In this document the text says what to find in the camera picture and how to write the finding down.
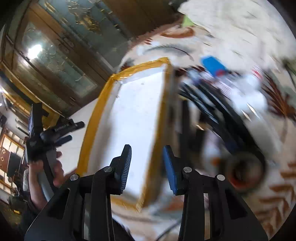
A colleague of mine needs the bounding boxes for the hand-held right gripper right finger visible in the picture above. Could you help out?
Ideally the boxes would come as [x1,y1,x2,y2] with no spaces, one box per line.
[162,145,269,241]

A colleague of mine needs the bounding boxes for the blue battery pack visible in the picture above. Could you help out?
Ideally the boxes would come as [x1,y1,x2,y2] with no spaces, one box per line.
[201,56,228,77]

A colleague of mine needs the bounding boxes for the person's left hand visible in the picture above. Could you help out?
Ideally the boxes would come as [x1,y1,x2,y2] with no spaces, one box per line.
[28,151,65,201]

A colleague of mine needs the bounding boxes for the black pen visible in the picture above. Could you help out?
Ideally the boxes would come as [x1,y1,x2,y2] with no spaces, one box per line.
[179,82,262,158]

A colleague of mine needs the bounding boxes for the wooden side cabinet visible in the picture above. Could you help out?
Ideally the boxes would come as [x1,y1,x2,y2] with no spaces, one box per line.
[0,132,26,188]

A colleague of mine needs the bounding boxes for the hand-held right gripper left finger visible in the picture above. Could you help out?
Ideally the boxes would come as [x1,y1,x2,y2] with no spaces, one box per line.
[24,144,132,241]

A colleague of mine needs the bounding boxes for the cream leaf pattern quilt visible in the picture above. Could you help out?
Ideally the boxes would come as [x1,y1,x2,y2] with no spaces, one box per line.
[179,0,296,70]

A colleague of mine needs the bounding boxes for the white charger adaptor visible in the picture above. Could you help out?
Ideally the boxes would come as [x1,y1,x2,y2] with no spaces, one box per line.
[231,75,269,114]

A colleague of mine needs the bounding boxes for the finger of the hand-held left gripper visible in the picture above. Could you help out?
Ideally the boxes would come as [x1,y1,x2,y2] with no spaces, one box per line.
[50,121,85,137]
[55,136,73,147]

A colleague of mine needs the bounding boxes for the white foam box yellow tape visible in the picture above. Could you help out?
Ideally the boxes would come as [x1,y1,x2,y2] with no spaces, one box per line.
[76,57,178,212]

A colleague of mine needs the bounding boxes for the leaf printed blanket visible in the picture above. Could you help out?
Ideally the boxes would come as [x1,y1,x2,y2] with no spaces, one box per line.
[118,14,296,241]

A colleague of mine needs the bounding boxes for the grey tape roll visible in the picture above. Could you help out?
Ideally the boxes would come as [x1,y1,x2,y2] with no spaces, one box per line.
[224,153,266,193]

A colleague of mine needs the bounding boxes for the person's left forearm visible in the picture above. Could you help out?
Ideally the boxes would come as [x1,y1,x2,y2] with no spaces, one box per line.
[20,193,49,233]

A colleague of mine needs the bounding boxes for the green cloth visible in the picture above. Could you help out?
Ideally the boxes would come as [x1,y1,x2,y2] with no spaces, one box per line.
[181,15,195,27]

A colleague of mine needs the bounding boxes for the wooden cabinet with glass doors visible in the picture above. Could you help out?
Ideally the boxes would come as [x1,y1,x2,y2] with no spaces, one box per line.
[0,0,181,130]

